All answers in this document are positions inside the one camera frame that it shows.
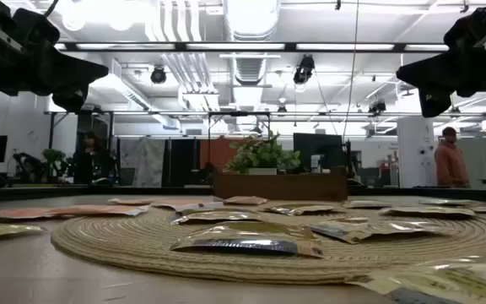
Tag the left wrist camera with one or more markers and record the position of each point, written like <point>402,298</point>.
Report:
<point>9,41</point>

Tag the person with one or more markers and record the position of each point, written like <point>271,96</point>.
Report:
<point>91,162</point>
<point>449,164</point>

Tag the black overhead beam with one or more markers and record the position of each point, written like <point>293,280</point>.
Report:
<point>289,47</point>

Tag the orange partition panel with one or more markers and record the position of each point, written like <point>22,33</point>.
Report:
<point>215,152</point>

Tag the small background potted plant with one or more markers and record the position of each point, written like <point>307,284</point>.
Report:
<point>53,158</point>

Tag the orange tea bag packet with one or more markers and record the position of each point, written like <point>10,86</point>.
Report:
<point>179,204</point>
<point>23,213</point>
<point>133,201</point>
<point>245,200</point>
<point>104,210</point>

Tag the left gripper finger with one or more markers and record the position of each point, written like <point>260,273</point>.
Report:
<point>71,99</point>
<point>61,59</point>

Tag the green plant in white pot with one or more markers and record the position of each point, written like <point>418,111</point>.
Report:
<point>262,156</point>

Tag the grey patterned curtain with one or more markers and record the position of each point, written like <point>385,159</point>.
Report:
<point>144,160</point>

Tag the white ceiling air duct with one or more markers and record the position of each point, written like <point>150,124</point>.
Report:
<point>251,21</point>

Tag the round woven placemat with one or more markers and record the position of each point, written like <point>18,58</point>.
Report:
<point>142,249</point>

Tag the brown wooden compartment box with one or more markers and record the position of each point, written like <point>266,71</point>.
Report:
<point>281,188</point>

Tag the black background rig frame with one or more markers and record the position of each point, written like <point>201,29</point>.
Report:
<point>239,113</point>

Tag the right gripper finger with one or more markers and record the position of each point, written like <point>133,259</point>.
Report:
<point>437,67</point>
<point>436,101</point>

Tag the black ceiling spotlight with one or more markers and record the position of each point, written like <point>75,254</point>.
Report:
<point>377,107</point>
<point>304,69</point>
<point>158,75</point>

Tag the background black robot arm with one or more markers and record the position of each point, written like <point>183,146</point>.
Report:
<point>28,169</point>

